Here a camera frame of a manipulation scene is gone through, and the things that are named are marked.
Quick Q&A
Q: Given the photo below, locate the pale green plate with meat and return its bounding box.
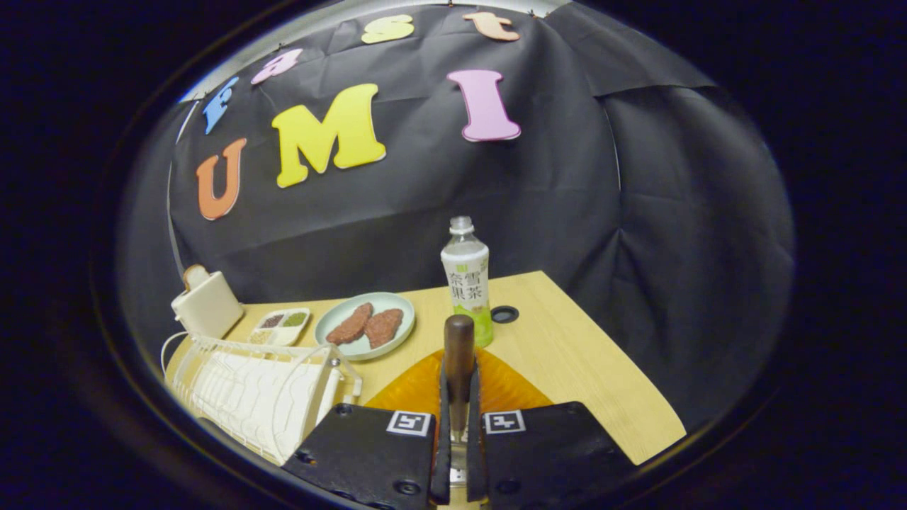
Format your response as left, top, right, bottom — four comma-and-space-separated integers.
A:
314, 292, 417, 362

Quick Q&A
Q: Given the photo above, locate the white wire dish rack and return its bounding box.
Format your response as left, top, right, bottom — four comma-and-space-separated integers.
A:
167, 333, 362, 466

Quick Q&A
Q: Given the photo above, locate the green tea bottle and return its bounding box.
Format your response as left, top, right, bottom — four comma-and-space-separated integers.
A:
441, 216, 494, 348

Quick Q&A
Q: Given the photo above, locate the white divided condiment tray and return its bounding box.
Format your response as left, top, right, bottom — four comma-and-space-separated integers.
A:
249, 307, 312, 347

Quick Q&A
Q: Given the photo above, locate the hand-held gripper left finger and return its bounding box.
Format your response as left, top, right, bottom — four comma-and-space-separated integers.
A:
282, 348, 451, 507

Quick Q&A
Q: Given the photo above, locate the white toaster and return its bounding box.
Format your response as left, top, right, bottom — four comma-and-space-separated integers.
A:
171, 273, 244, 339

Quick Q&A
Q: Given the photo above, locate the white toaster cable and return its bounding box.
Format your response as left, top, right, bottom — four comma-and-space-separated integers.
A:
161, 331, 188, 380

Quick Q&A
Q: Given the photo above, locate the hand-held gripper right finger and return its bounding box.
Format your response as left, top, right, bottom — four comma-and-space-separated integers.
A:
466, 347, 638, 507

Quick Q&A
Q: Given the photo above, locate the wooden-handled metal spoon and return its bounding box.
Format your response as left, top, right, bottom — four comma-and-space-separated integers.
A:
444, 314, 477, 489

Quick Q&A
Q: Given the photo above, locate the brown meat piece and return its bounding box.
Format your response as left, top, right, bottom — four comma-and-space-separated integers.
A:
364, 308, 405, 349
325, 302, 374, 346

